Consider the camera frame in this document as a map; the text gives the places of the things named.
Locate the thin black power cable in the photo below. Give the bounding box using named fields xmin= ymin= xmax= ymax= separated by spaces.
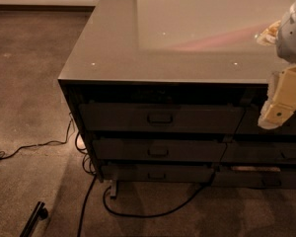
xmin=0 ymin=114 xmax=77 ymax=161

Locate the black metal bar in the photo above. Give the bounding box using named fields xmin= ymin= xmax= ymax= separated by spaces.
xmin=20 ymin=201 xmax=48 ymax=237

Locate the grey cabinet counter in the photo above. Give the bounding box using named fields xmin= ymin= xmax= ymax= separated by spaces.
xmin=58 ymin=0 xmax=296 ymax=185

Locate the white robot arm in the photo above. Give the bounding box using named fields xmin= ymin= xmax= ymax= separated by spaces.
xmin=257 ymin=0 xmax=296 ymax=129

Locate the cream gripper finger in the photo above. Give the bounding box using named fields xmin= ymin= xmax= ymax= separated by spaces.
xmin=258 ymin=65 xmax=296 ymax=129
xmin=257 ymin=21 xmax=281 ymax=46

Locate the black cable to front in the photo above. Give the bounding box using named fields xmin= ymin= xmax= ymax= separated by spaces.
xmin=76 ymin=175 xmax=98 ymax=237

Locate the grey drawer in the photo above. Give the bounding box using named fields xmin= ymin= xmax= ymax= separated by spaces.
xmin=221 ymin=141 xmax=296 ymax=164
xmin=237 ymin=108 xmax=296 ymax=135
xmin=212 ymin=166 xmax=296 ymax=189
xmin=93 ymin=138 xmax=226 ymax=162
xmin=102 ymin=164 xmax=214 ymax=183
xmin=79 ymin=103 xmax=244 ymax=133

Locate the thick black floor cable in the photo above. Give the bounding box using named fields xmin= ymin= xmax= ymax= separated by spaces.
xmin=103 ymin=182 xmax=208 ymax=219

